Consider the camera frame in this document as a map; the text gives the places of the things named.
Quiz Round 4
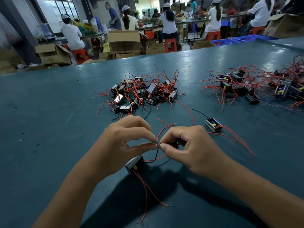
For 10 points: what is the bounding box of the person's left hand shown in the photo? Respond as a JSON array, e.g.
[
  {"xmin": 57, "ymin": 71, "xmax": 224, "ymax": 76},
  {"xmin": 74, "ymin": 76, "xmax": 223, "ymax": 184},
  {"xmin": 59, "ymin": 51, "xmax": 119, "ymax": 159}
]
[{"xmin": 88, "ymin": 115, "xmax": 159, "ymax": 181}]

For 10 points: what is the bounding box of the person's right hand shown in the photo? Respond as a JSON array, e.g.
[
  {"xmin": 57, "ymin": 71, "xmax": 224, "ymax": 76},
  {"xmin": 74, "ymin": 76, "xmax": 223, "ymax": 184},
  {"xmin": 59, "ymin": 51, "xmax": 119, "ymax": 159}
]
[{"xmin": 159, "ymin": 125, "xmax": 231, "ymax": 179}]

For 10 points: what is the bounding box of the central pile of wired modules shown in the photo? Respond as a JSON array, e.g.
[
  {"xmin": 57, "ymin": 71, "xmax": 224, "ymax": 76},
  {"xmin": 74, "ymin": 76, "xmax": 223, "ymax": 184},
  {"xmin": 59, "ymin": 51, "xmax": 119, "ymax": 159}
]
[{"xmin": 95, "ymin": 68, "xmax": 187, "ymax": 122}]

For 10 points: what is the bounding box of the person's left forearm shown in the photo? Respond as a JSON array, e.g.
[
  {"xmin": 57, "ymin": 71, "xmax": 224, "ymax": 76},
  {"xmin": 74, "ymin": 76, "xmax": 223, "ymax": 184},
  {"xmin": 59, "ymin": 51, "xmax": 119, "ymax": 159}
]
[{"xmin": 33, "ymin": 164, "xmax": 112, "ymax": 228}]

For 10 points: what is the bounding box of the person's right forearm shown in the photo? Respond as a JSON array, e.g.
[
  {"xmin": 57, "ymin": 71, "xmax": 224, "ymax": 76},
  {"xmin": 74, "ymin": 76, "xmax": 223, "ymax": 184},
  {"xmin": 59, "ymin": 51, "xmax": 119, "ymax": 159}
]
[{"xmin": 218, "ymin": 159, "xmax": 304, "ymax": 228}]

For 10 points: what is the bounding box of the low cardboard box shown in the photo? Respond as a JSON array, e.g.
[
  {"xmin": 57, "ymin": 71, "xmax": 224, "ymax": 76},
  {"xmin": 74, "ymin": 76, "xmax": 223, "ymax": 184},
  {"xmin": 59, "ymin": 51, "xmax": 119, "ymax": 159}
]
[{"xmin": 145, "ymin": 42, "xmax": 165, "ymax": 55}]

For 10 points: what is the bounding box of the large closed cardboard box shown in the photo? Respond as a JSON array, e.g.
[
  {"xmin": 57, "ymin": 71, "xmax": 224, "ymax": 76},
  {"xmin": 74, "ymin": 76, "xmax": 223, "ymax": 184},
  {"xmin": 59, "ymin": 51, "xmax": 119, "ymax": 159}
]
[{"xmin": 107, "ymin": 30, "xmax": 142, "ymax": 53}]

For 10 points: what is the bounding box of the shallow cardboard box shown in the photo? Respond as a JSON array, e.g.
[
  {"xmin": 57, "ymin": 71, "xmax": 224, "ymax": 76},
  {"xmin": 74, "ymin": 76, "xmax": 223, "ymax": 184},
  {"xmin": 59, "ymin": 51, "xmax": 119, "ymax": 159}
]
[{"xmin": 192, "ymin": 41, "xmax": 216, "ymax": 49}]

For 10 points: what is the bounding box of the blue plastic crate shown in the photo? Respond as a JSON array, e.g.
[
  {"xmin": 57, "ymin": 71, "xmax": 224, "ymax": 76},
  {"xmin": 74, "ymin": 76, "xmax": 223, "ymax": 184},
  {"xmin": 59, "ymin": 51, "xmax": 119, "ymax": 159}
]
[
  {"xmin": 233, "ymin": 35, "xmax": 278, "ymax": 43},
  {"xmin": 210, "ymin": 39, "xmax": 241, "ymax": 46}
]

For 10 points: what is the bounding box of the open cardboard box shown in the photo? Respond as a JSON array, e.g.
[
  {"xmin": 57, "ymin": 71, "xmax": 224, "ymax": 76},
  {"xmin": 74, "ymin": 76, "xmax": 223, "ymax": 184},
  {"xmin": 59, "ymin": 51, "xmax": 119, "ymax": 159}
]
[{"xmin": 35, "ymin": 43, "xmax": 73, "ymax": 65}]

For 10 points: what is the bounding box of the tilted cardboard box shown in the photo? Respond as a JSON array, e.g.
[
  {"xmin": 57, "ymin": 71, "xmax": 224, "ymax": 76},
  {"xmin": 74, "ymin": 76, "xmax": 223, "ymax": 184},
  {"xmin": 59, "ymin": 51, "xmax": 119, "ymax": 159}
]
[{"xmin": 263, "ymin": 13, "xmax": 304, "ymax": 38}]

